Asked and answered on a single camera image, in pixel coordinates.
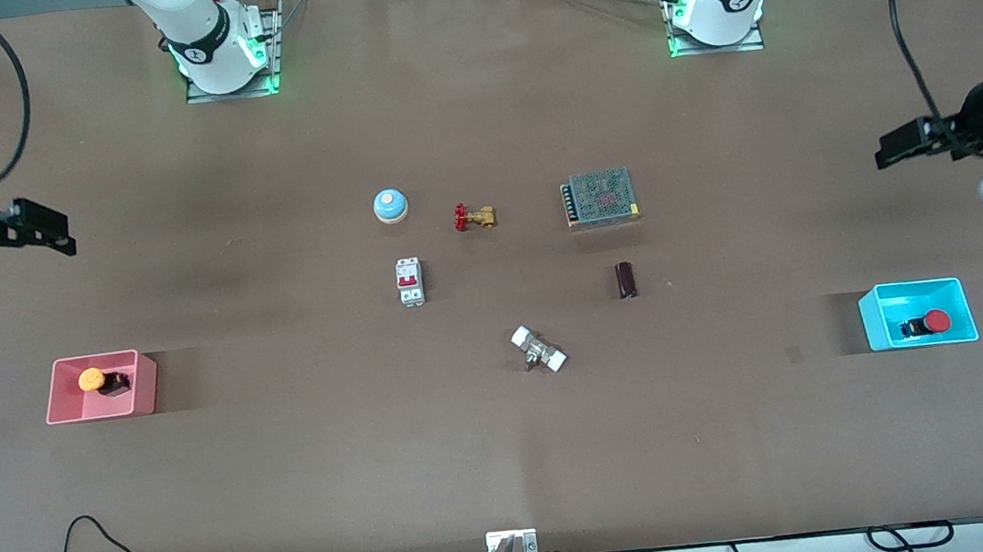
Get yellow push button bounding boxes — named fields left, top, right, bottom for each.
left=76, top=363, right=133, bottom=400

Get pink plastic bin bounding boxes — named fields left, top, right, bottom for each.
left=40, top=347, right=164, bottom=428

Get cyan plastic bin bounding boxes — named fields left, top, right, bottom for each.
left=856, top=274, right=980, bottom=355

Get red push button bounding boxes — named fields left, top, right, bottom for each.
left=897, top=308, right=954, bottom=340

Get metal mesh power supply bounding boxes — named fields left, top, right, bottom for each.
left=560, top=166, right=643, bottom=231

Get blue round bell button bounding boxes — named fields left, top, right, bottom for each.
left=371, top=186, right=411, bottom=227

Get metal fitting white ends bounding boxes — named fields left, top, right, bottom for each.
left=509, top=321, right=570, bottom=378

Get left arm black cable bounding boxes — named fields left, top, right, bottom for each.
left=887, top=0, right=978, bottom=148

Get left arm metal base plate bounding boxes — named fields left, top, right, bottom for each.
left=662, top=0, right=769, bottom=61

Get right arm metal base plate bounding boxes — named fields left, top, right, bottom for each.
left=175, top=0, right=293, bottom=106

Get white circuit breaker red switch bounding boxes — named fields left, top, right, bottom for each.
left=394, top=257, right=428, bottom=308

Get black coiled floor cable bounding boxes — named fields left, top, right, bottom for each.
left=865, top=518, right=957, bottom=552

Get brass valve red handle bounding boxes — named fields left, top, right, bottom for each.
left=452, top=200, right=499, bottom=234

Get white mounting bracket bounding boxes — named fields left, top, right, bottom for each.
left=485, top=526, right=541, bottom=552

